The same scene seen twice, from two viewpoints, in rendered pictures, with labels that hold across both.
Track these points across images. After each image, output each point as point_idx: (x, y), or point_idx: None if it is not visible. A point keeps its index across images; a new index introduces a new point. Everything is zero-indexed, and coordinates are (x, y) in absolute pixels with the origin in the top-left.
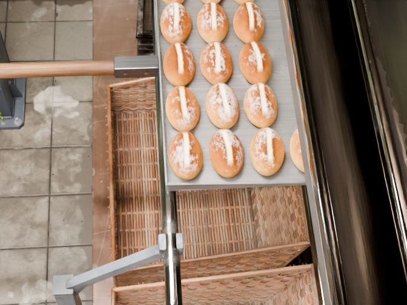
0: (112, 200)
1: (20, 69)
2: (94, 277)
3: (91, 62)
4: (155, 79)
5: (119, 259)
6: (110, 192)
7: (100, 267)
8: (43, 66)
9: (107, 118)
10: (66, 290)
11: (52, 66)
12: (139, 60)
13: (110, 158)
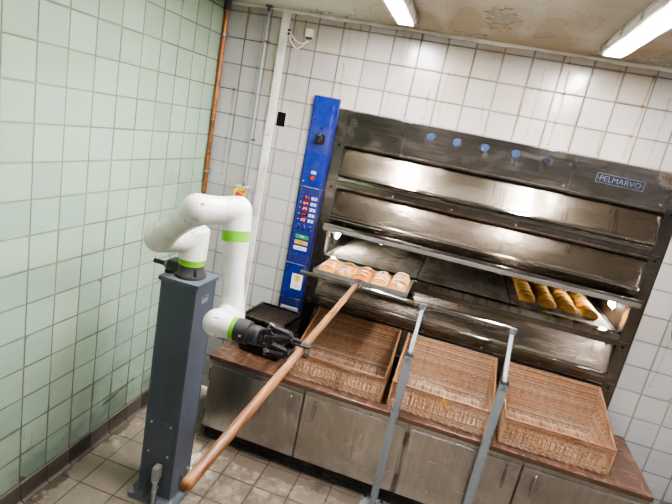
0: (352, 368)
1: (349, 293)
2: (415, 339)
3: (353, 285)
4: (360, 287)
5: (415, 326)
6: (348, 367)
7: (413, 335)
8: (350, 290)
9: (310, 357)
10: (412, 354)
11: (351, 289)
12: (357, 280)
13: (332, 362)
